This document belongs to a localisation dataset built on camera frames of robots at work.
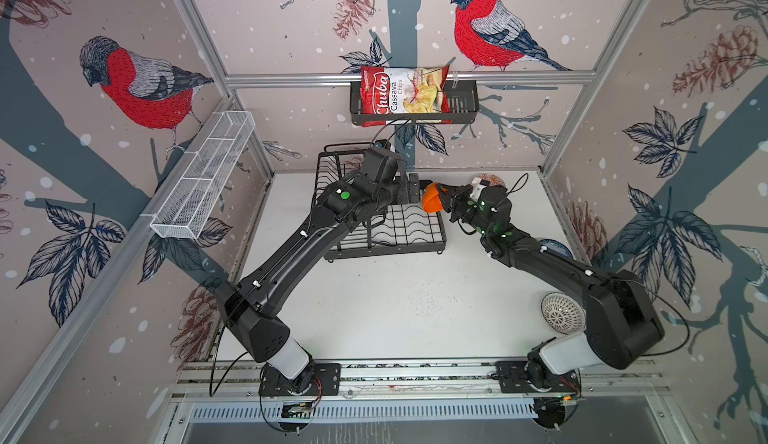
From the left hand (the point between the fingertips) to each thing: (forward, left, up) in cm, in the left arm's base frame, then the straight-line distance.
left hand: (405, 183), depth 71 cm
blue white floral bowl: (-1, -50, -30) cm, 58 cm away
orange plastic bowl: (+3, -8, -11) cm, 14 cm away
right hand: (+4, -6, -7) cm, 10 cm away
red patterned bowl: (+30, -37, -30) cm, 56 cm away
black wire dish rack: (+9, +2, -32) cm, 34 cm away
